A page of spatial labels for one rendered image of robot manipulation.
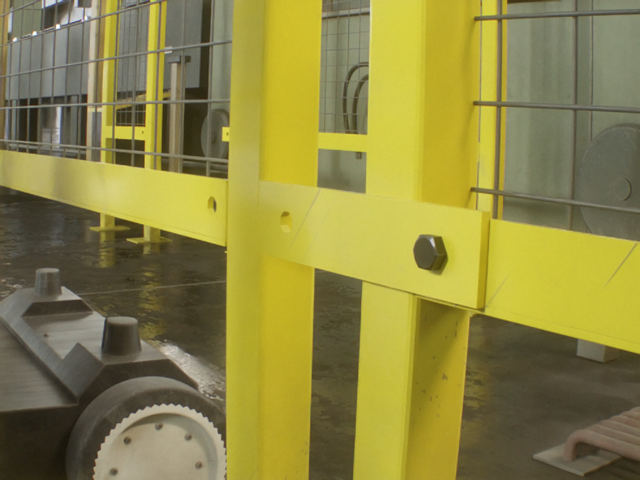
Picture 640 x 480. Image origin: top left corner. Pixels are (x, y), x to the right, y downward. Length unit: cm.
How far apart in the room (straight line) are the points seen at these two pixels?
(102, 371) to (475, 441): 64
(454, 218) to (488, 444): 93
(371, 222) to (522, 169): 219
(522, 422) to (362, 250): 99
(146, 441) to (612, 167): 173
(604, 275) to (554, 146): 221
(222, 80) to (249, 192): 347
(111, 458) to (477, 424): 69
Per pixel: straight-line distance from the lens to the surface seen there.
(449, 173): 51
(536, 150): 266
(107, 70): 374
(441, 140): 50
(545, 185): 263
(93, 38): 504
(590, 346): 190
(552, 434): 143
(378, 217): 51
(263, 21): 62
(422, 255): 47
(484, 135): 225
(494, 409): 154
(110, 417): 93
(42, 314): 131
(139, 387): 95
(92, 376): 99
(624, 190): 240
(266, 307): 63
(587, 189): 249
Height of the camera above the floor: 49
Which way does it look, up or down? 8 degrees down
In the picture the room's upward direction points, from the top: 2 degrees clockwise
